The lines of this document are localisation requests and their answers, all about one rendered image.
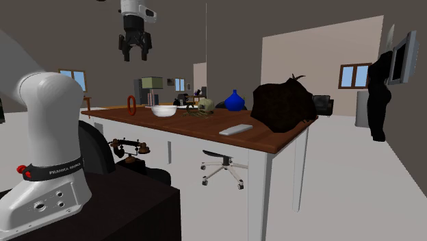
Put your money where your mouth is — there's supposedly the dark brown sack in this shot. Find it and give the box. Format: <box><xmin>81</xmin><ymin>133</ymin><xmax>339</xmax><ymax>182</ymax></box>
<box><xmin>249</xmin><ymin>73</ymin><xmax>318</xmax><ymax>134</ymax></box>

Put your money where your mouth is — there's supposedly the white office chair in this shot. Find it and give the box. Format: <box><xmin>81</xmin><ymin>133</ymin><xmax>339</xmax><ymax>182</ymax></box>
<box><xmin>200</xmin><ymin>149</ymin><xmax>250</xmax><ymax>191</ymax></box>

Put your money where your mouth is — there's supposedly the antique black telephone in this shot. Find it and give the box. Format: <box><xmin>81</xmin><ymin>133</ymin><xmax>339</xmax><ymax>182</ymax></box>
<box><xmin>108</xmin><ymin>137</ymin><xmax>151</xmax><ymax>165</ymax></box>

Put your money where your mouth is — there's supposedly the grey remote control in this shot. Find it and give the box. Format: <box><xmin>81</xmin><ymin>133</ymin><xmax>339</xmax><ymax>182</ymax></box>
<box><xmin>218</xmin><ymin>123</ymin><xmax>254</xmax><ymax>137</ymax></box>

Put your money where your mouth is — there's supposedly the white bowl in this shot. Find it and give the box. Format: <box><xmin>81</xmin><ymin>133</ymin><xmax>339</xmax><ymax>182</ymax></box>
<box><xmin>151</xmin><ymin>104</ymin><xmax>178</xmax><ymax>118</ymax></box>

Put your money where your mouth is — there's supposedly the dark robot stand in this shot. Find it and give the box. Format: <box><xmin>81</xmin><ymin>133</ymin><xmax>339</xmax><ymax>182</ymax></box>
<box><xmin>0</xmin><ymin>162</ymin><xmax>183</xmax><ymax>241</ymax></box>

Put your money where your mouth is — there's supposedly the wall mounted grey television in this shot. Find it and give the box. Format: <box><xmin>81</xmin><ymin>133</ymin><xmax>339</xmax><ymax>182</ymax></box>
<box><xmin>387</xmin><ymin>30</ymin><xmax>420</xmax><ymax>86</ymax></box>

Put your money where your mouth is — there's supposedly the green shade table lamp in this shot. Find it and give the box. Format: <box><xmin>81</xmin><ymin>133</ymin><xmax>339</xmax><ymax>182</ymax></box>
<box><xmin>140</xmin><ymin>76</ymin><xmax>165</xmax><ymax>108</ymax></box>

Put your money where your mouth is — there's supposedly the black chair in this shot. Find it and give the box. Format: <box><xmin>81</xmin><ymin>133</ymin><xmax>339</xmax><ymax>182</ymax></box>
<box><xmin>77</xmin><ymin>119</ymin><xmax>116</xmax><ymax>177</ymax></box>

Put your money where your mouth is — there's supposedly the tan cap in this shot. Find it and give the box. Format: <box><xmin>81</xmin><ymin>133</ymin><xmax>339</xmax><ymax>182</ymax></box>
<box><xmin>197</xmin><ymin>98</ymin><xmax>216</xmax><ymax>113</ymax></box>

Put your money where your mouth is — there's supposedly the red ring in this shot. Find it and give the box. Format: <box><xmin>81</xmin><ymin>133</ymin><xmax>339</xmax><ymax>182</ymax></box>
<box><xmin>127</xmin><ymin>94</ymin><xmax>138</xmax><ymax>116</ymax></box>

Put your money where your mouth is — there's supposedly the grey cylinder bin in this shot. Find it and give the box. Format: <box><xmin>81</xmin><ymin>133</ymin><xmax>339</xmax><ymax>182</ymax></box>
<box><xmin>354</xmin><ymin>90</ymin><xmax>371</xmax><ymax>129</ymax></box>

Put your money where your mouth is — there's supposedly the blue vase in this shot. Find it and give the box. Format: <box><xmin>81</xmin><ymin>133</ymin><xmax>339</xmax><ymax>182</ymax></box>
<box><xmin>223</xmin><ymin>88</ymin><xmax>246</xmax><ymax>112</ymax></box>

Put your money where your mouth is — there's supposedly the white table with brown top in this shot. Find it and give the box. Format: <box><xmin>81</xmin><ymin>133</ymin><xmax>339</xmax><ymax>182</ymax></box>
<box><xmin>81</xmin><ymin>105</ymin><xmax>320</xmax><ymax>241</ymax></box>

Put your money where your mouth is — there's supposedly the brown framed window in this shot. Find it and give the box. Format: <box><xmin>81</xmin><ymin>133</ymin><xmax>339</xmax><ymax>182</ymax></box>
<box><xmin>57</xmin><ymin>68</ymin><xmax>88</xmax><ymax>93</ymax></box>
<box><xmin>338</xmin><ymin>62</ymin><xmax>373</xmax><ymax>90</ymax></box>

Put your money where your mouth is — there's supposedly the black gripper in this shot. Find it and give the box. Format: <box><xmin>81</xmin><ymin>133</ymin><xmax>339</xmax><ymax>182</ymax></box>
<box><xmin>118</xmin><ymin>14</ymin><xmax>153</xmax><ymax>62</ymax></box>

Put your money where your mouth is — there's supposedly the brown twig bundle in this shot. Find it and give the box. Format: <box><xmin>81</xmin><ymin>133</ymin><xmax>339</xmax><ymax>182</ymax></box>
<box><xmin>181</xmin><ymin>107</ymin><xmax>214</xmax><ymax>120</ymax></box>

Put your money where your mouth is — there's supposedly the black armchair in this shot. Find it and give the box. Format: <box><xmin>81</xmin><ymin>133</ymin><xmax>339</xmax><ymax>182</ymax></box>
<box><xmin>311</xmin><ymin>94</ymin><xmax>335</xmax><ymax>117</ymax></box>

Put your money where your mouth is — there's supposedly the black figure statue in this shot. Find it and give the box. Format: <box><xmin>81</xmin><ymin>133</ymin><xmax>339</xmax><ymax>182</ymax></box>
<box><xmin>366</xmin><ymin>50</ymin><xmax>393</xmax><ymax>143</ymax></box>

